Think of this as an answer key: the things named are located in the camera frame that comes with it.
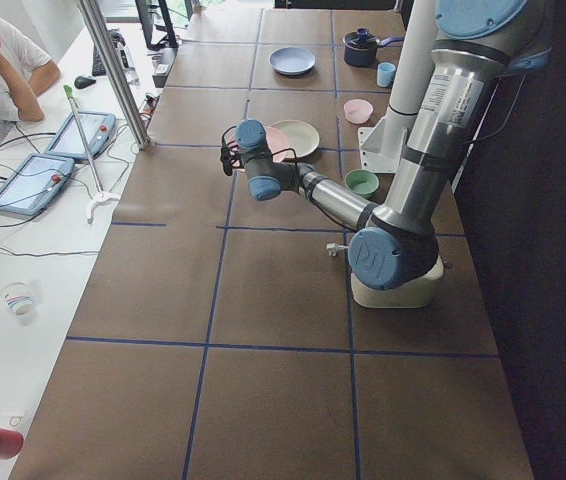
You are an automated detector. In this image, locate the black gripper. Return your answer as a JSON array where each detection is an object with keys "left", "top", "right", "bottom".
[{"left": 220, "top": 142, "right": 242, "bottom": 175}]

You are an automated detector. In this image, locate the pink plate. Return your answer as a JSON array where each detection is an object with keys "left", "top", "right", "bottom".
[{"left": 225, "top": 126, "right": 289, "bottom": 163}]

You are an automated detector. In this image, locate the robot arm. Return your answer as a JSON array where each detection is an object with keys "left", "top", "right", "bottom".
[{"left": 220, "top": 1, "right": 554, "bottom": 291}]

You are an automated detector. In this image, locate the cream plate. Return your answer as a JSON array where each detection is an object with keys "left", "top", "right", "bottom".
[{"left": 269, "top": 120, "right": 320, "bottom": 160}]

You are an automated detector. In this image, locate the blue plate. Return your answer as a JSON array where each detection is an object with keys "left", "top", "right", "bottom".
[{"left": 269, "top": 47, "right": 316, "bottom": 76}]

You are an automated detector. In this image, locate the black monitor stand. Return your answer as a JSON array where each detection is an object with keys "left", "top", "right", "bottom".
[{"left": 135, "top": 0, "right": 179, "bottom": 51}]

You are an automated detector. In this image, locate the far teach pendant tablet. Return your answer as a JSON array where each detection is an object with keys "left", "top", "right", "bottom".
[{"left": 45, "top": 111, "right": 117, "bottom": 161}]

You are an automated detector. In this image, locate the teach pendant tablet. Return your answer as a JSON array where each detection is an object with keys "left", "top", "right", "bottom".
[
  {"left": 0, "top": 153, "right": 75, "bottom": 217},
  {"left": 45, "top": 111, "right": 117, "bottom": 161}
]

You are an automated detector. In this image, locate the pink bowl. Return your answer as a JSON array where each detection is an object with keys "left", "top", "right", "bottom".
[{"left": 343, "top": 99, "right": 374, "bottom": 125}]

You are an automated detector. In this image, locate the green bowl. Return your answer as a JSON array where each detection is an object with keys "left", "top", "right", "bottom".
[{"left": 345, "top": 169, "right": 380, "bottom": 200}]

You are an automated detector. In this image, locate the black keyboard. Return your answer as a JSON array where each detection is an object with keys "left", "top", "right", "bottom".
[{"left": 91, "top": 46, "right": 107, "bottom": 77}]

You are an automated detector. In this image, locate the black computer mouse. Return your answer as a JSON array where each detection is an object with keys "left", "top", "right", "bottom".
[{"left": 74, "top": 75, "right": 97, "bottom": 90}]

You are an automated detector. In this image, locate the dark blue pot with lid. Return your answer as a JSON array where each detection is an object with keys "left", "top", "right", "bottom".
[{"left": 343, "top": 28, "right": 405, "bottom": 67}]

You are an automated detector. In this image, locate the white reacher grabber stick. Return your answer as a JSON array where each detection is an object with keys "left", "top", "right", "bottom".
[{"left": 63, "top": 85, "right": 121, "bottom": 224}]

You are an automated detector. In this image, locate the light blue cup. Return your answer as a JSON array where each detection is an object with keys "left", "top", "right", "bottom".
[{"left": 376, "top": 62, "right": 396, "bottom": 88}]

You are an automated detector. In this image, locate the near teach pendant tablet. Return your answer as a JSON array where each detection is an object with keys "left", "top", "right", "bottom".
[{"left": 0, "top": 153, "right": 75, "bottom": 217}]

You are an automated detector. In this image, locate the cream toaster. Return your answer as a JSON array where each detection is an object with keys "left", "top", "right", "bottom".
[{"left": 350, "top": 257, "right": 444, "bottom": 309}]

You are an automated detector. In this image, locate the paper cup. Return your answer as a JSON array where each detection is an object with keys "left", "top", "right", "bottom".
[{"left": 1, "top": 282, "right": 34, "bottom": 316}]

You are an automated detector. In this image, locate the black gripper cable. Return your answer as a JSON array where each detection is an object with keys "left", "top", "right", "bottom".
[{"left": 220, "top": 125, "right": 359, "bottom": 226}]

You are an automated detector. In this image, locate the white camera post with base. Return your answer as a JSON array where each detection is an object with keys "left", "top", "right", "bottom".
[{"left": 358, "top": 0, "right": 438, "bottom": 173}]

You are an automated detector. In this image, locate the aluminium frame post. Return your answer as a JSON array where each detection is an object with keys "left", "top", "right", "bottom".
[{"left": 76, "top": 0, "right": 151, "bottom": 150}]

